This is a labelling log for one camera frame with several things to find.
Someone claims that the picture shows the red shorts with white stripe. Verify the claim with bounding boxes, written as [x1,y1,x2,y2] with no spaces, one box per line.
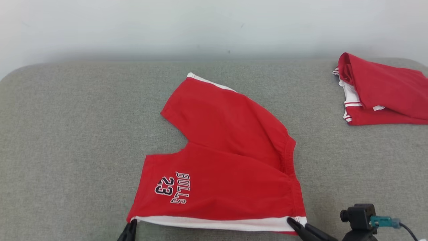
[126,72,307,235]

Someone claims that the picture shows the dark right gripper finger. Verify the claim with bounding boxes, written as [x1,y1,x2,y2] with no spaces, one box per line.
[305,224,339,241]
[287,217,316,241]

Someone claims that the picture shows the red jersey with white sleeves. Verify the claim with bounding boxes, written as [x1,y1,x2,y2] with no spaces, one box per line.
[332,52,428,126]

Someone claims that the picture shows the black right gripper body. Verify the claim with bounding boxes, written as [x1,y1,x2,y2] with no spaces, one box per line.
[342,229,378,241]

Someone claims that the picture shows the teal plug camera cable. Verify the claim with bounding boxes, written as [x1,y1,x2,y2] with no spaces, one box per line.
[369,216,420,241]

